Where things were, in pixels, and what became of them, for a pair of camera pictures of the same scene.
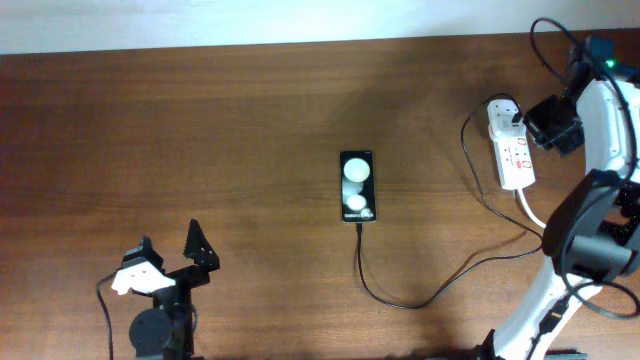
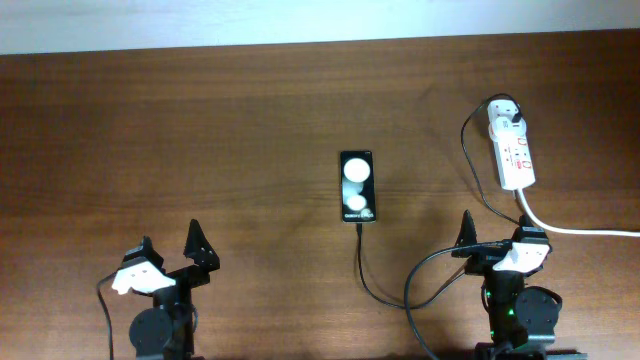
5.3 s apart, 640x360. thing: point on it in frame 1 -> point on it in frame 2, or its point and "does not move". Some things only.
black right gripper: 533,118 -> 482,263
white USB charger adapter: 501,112 -> 504,128
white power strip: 515,162 does not move
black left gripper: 205,258 does not move
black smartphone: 358,187 does not move
